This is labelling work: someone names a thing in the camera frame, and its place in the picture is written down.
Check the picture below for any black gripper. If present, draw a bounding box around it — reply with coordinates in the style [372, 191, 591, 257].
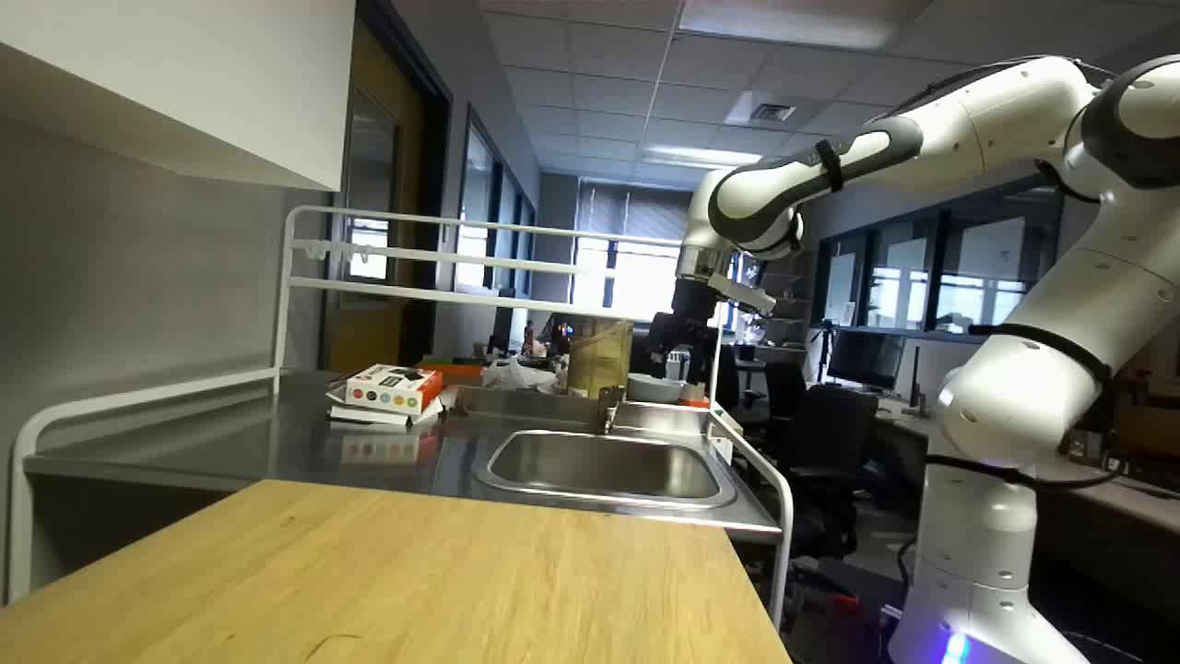
[666, 277, 729, 333]

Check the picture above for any grey shallow bowl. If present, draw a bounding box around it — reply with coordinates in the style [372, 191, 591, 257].
[622, 369, 692, 410]

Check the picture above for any yellow sponge block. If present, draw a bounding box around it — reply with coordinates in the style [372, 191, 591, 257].
[565, 314, 639, 402]

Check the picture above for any small ceiling light panel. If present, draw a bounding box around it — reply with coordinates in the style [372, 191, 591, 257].
[639, 139, 768, 172]

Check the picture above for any dark computer monitor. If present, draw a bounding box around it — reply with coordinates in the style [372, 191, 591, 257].
[823, 325, 912, 400]

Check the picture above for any stainless steel sink basin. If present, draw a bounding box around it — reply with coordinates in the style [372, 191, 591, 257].
[473, 423, 740, 513]

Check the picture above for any white crumpled plastic bag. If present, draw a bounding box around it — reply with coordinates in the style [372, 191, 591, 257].
[482, 351, 560, 395]

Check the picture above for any black office chair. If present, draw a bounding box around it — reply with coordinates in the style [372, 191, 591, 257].
[770, 381, 886, 566]

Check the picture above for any ceiling air vent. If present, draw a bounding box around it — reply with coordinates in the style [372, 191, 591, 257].
[721, 90, 815, 132]

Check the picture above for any orange flat object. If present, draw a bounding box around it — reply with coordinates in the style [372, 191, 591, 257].
[420, 353, 489, 389]

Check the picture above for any large ceiling light panel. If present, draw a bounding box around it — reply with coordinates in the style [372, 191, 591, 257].
[675, 0, 915, 57]

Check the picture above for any colourful dotted white box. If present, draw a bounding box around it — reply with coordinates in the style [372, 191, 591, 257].
[343, 360, 450, 418]

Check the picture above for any brown wooden door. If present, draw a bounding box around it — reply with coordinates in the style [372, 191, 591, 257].
[322, 6, 452, 378]

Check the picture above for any white flat book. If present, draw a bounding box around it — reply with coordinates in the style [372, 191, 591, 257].
[324, 389, 450, 431]

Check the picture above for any office desk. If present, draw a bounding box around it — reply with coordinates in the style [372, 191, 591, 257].
[875, 400, 1180, 535]

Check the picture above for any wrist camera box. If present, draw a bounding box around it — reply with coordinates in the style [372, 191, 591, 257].
[715, 269, 782, 316]

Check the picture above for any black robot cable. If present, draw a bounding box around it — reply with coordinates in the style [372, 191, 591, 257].
[918, 451, 1132, 498]

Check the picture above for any white metal rack frame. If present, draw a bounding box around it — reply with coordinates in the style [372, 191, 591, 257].
[2, 202, 800, 632]

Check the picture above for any white wall cabinet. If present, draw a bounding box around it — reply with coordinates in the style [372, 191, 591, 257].
[0, 0, 360, 197]

